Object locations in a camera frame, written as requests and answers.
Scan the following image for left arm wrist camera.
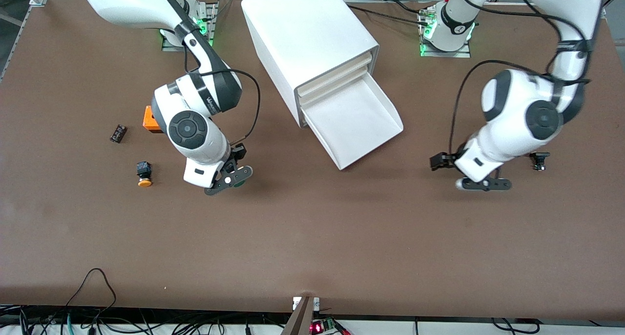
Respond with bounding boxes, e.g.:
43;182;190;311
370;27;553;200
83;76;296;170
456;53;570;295
456;177;512;192

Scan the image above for yellow push button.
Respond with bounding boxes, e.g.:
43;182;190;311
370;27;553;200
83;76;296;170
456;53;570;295
136;161;153;188

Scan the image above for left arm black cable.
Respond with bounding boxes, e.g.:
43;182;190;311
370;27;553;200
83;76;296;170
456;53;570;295
449;0;591;152

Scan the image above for black table cable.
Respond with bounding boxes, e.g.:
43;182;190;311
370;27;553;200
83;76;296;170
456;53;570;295
344;4;430;26
383;0;425;15

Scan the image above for black switch part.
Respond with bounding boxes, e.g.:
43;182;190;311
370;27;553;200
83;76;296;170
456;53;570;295
530;151;551;171

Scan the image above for orange box with hole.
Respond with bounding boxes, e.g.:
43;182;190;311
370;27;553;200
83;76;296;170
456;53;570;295
143;105;163;133

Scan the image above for looped black cable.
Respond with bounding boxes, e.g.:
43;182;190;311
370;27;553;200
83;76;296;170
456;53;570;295
65;268;117;321

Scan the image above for aluminium arm base plate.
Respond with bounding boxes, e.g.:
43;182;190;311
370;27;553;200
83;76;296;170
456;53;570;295
161;2;216;52
419;8;472;58

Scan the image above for circuit board with red light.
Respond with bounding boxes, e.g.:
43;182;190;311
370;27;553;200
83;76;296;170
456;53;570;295
309;317;338;335

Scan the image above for camera mount post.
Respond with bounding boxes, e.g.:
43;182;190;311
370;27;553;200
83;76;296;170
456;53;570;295
281;296;321;335

